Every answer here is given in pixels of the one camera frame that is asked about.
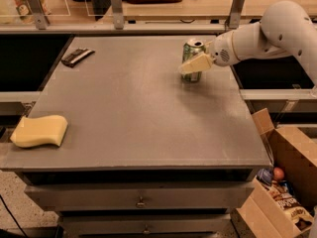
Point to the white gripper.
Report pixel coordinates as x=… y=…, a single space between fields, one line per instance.
x=222 y=52

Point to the green soda can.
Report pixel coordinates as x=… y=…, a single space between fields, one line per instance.
x=191 y=48

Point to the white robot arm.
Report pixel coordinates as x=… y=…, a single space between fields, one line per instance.
x=285 y=29

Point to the dark rxbar chocolate bar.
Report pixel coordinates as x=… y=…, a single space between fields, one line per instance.
x=72 y=59

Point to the blue snack packet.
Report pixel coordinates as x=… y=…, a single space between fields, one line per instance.
x=265 y=176

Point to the red apple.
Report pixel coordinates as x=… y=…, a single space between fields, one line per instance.
x=278 y=174

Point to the upper grey drawer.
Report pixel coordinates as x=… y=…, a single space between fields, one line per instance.
x=139 y=196

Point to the grey drawer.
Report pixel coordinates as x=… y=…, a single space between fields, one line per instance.
x=139 y=196
x=144 y=224

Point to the brown snack bag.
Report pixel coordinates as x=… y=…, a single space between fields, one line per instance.
x=293 y=210

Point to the cardboard box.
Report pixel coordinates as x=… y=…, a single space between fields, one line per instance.
x=295 y=153

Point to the yellow sponge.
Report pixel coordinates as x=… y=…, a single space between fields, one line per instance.
x=33 y=132

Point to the lower grey drawer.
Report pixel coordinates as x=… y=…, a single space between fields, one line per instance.
x=144 y=224

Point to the right metal bracket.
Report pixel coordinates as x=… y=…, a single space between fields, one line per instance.
x=234 y=18

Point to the metal bracket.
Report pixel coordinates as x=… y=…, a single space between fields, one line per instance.
x=117 y=12
x=234 y=18
x=40 y=18

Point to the middle metal bracket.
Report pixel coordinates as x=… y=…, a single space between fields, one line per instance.
x=117 y=12

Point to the left metal bracket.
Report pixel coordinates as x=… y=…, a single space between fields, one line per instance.
x=40 y=18

